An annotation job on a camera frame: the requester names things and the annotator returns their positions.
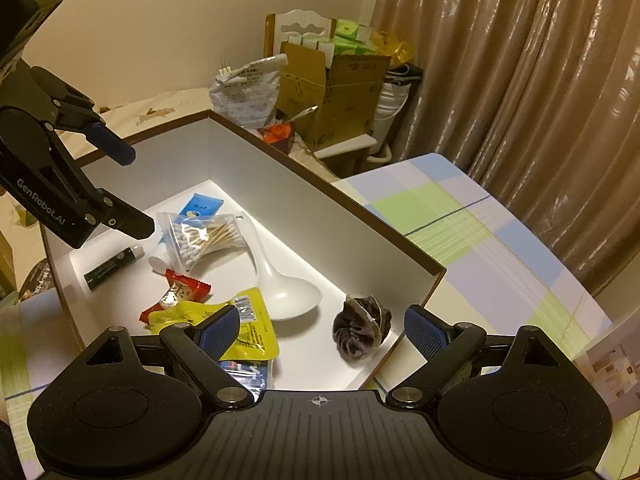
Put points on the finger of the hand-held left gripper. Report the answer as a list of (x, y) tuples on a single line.
[(112, 145), (132, 222)]

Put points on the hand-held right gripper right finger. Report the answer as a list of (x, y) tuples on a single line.
[(425, 332)]

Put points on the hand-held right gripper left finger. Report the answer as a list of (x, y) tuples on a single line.
[(220, 332)]

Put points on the yellow snack packet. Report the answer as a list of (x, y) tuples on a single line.
[(257, 340)]

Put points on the black lip balm stick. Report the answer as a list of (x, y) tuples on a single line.
[(110, 267)]

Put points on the red candy packet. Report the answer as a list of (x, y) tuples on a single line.
[(182, 292)]

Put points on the brown hair scrunchie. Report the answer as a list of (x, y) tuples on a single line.
[(357, 330)]

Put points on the cotton swabs bag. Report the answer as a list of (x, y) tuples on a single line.
[(200, 240)]

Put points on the white soup spoon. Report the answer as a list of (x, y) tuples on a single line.
[(290, 300)]

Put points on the white-lined dark red box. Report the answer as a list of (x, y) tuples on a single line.
[(300, 210)]

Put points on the white printed plastic bag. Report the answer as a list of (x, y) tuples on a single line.
[(245, 92)]

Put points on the red cup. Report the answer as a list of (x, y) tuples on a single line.
[(277, 137)]

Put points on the metal spoon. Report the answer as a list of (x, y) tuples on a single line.
[(300, 114)]

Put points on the white printed carton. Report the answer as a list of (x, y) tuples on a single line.
[(617, 365)]

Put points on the white stool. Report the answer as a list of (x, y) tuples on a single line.
[(345, 147)]

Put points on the white chair back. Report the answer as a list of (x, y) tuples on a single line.
[(305, 22)]

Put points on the brown cardboard box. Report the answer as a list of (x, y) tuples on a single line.
[(345, 105)]

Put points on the green tissue pack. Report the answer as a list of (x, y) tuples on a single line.
[(352, 30), (352, 49)]

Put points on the dark bag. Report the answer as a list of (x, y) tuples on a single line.
[(406, 74)]

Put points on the yellow plastic bag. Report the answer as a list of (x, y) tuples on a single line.
[(395, 45)]

